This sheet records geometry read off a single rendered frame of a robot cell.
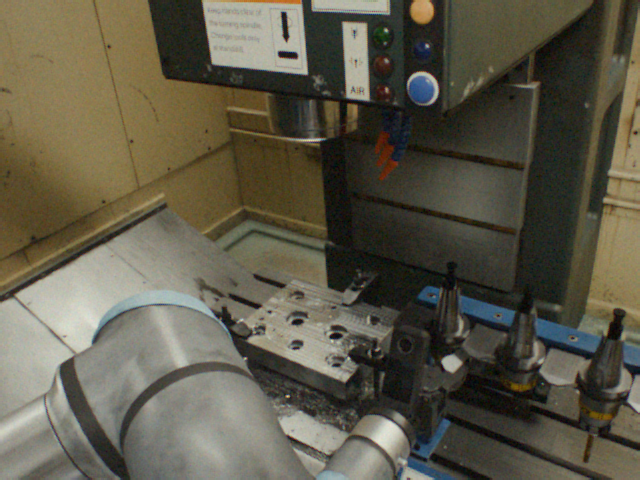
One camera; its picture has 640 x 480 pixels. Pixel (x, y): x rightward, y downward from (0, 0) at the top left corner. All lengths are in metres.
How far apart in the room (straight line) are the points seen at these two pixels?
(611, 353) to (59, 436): 0.62
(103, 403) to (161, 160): 1.69
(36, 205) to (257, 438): 1.53
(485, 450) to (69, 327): 1.19
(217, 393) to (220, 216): 2.00
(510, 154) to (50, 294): 1.32
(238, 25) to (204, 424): 0.51
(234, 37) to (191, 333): 0.42
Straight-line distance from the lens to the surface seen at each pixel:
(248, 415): 0.45
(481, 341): 0.90
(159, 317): 0.53
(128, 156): 2.07
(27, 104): 1.85
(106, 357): 0.53
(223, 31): 0.82
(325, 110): 0.94
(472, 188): 1.44
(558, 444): 1.21
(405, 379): 0.81
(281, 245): 2.38
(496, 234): 1.48
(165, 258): 2.03
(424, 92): 0.66
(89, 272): 1.98
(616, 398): 0.86
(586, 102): 1.34
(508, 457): 1.18
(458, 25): 0.66
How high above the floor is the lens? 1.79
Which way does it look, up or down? 30 degrees down
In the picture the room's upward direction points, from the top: 5 degrees counter-clockwise
